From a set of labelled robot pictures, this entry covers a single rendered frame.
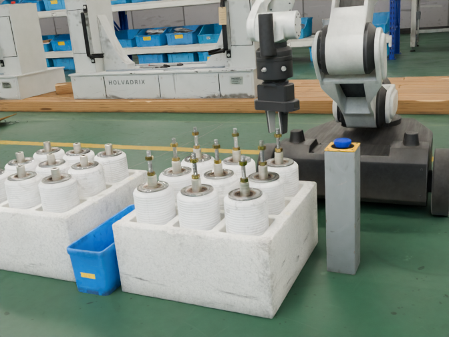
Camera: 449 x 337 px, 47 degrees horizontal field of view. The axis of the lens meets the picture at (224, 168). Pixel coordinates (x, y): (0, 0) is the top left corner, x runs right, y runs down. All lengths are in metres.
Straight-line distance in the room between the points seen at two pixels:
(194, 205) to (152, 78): 2.54
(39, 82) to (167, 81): 1.36
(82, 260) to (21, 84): 3.22
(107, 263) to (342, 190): 0.58
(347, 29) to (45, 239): 0.98
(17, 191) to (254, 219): 0.66
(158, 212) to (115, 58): 2.84
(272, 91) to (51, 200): 0.62
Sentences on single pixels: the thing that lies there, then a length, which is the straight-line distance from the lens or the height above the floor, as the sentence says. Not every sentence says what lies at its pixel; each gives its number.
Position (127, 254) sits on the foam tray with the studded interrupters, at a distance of 1.26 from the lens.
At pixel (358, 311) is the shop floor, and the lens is 1.19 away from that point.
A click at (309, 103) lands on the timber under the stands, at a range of 3.15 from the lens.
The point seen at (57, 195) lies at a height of 0.22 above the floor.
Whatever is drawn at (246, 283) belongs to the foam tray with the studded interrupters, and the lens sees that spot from 1.13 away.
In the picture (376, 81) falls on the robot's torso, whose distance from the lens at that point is 1.57.
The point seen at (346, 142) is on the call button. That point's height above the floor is 0.33.
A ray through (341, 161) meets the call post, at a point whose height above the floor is 0.29.
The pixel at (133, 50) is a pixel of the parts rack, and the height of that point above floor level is 0.22.
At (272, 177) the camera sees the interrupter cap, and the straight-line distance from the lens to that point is 1.22.
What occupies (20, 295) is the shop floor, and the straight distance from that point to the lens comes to 1.42.
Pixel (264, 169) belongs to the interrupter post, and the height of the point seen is 0.27.
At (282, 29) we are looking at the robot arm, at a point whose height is 0.59.
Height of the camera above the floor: 0.64
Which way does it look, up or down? 17 degrees down
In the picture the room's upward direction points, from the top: 5 degrees counter-clockwise
